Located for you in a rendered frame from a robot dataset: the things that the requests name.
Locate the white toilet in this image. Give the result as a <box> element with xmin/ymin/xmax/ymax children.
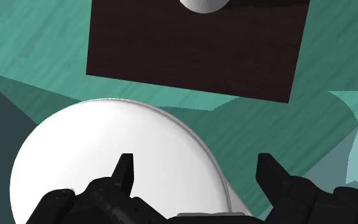
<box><xmin>9</xmin><ymin>97</ymin><xmax>254</xmax><ymax>224</ymax></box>

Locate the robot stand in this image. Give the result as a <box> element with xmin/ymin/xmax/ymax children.
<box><xmin>86</xmin><ymin>0</ymin><xmax>311</xmax><ymax>104</ymax></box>

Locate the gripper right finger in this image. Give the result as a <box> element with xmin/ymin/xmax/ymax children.
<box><xmin>255</xmin><ymin>153</ymin><xmax>358</xmax><ymax>224</ymax></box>

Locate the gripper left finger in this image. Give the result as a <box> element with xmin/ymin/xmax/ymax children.
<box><xmin>25</xmin><ymin>153</ymin><xmax>167</xmax><ymax>224</ymax></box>

